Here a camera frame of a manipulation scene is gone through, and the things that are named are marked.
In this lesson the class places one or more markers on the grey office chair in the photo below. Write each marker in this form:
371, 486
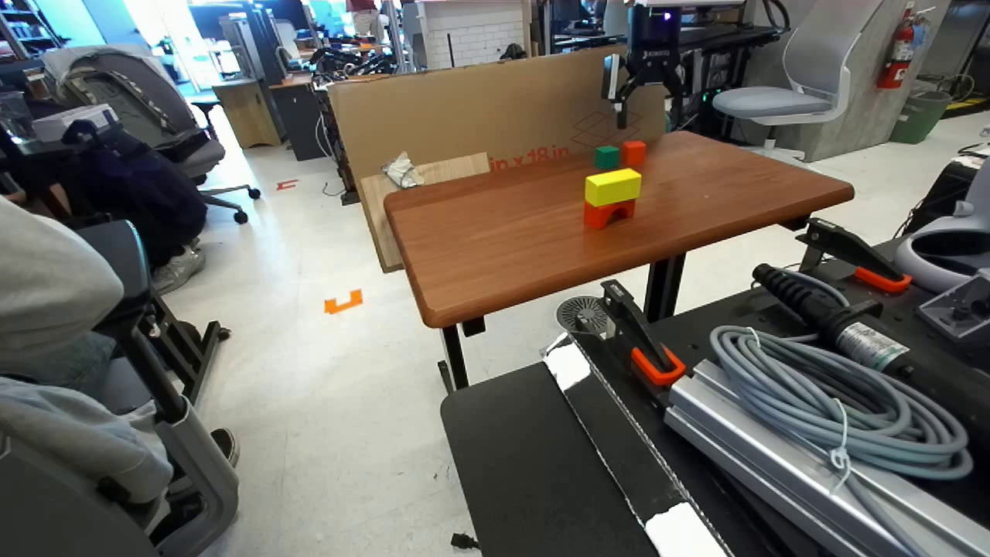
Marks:
830, 99

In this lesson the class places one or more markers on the yellow rectangular block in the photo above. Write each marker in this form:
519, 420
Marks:
614, 188

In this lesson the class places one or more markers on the green cube block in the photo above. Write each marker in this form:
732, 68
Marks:
607, 158

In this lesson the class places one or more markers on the black office chair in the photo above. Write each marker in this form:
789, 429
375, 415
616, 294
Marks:
147, 102

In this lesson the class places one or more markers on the red fire extinguisher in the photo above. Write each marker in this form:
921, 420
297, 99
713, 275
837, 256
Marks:
899, 55

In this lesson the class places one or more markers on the orange cube block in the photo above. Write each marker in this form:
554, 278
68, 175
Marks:
631, 154

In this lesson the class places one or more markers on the black orange clamp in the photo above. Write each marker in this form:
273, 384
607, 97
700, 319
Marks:
654, 363
869, 266

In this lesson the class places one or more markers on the large cardboard sheet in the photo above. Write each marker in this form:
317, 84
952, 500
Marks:
512, 112

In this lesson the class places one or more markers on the aluminium extrusion bar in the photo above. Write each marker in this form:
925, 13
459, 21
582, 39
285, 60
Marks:
806, 486

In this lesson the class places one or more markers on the orange arch block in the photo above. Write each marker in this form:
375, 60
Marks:
607, 216

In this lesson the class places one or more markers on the brown wooden table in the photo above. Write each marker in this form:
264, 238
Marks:
498, 239

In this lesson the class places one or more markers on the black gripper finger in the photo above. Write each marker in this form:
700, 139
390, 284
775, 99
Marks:
676, 97
630, 84

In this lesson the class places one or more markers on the orange floor marker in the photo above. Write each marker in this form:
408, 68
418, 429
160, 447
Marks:
340, 306

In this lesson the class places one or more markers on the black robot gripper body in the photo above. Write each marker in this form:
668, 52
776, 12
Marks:
654, 46

